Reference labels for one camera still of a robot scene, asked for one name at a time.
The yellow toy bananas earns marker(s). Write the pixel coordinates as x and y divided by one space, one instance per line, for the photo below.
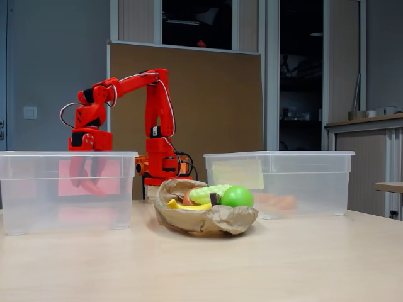
189 206

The brown toy chocolate bar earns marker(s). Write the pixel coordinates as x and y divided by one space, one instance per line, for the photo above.
215 199

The brown cork pin board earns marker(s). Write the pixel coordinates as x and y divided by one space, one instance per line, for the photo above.
245 110

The light wooden side table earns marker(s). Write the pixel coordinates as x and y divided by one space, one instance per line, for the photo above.
390 187

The grey metal rod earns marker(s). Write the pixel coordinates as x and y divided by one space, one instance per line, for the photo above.
355 94

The wooden base block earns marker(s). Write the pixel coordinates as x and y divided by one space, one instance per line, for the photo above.
151 192

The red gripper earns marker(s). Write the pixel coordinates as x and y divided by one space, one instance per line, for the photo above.
100 139

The red toy chili pepper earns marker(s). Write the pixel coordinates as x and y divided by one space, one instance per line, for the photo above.
94 189

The pink sticky note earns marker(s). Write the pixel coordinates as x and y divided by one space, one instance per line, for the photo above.
63 176

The grey cabinet with wooden top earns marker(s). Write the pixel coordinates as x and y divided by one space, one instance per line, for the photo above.
362 163

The white light switch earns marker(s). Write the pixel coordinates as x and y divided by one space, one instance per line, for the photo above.
30 112

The light green toy grapes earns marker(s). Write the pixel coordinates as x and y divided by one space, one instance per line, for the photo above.
204 195

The clear plastic bin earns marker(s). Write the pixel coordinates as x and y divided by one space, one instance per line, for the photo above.
31 176
308 182

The orange printed clamp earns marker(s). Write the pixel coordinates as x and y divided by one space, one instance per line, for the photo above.
140 166

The white cup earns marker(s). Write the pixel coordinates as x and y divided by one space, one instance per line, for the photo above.
371 114

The yellow sticky note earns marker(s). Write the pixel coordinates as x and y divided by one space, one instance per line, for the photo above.
239 173

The red robot arm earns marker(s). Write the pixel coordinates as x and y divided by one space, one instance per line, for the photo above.
157 110

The green toy apple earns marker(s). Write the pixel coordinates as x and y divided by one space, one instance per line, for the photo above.
237 196

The orange toy croissant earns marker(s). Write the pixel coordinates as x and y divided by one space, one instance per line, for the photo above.
285 203

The crumpled brown paper bag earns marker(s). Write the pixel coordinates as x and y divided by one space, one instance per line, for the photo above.
220 220

